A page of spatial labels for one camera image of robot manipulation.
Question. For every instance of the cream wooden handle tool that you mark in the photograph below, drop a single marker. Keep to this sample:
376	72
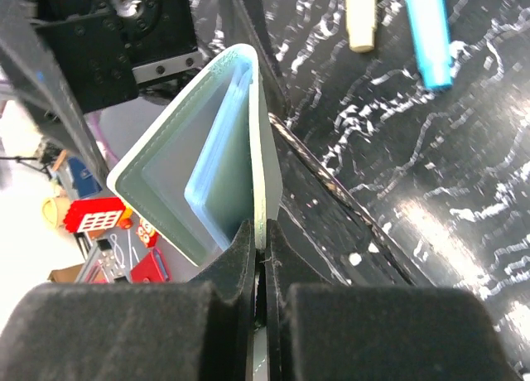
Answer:
361	22

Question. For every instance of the grey-green card holder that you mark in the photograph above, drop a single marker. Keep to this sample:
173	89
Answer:
152	176

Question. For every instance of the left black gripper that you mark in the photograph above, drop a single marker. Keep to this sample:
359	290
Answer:
109	52

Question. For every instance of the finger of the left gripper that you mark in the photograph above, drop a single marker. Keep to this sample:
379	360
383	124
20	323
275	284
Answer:
244	21

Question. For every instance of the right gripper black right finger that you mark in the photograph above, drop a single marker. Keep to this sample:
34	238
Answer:
320	331

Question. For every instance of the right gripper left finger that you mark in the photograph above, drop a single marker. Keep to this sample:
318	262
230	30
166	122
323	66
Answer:
197	330

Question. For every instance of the blue plastic marker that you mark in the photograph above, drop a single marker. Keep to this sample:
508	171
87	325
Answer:
430	34

